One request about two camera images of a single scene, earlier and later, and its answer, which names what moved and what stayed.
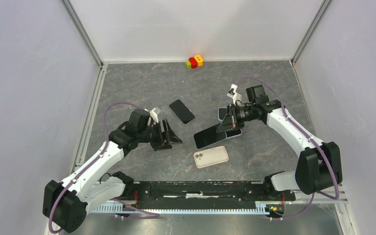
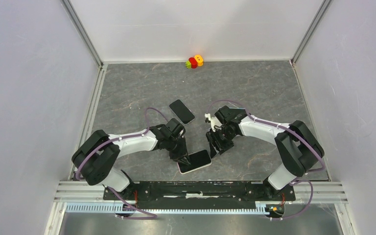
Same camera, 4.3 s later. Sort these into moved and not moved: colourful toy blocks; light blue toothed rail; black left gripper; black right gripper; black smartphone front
Moved: black left gripper; black smartphone front; black right gripper
Not moved: light blue toothed rail; colourful toy blocks
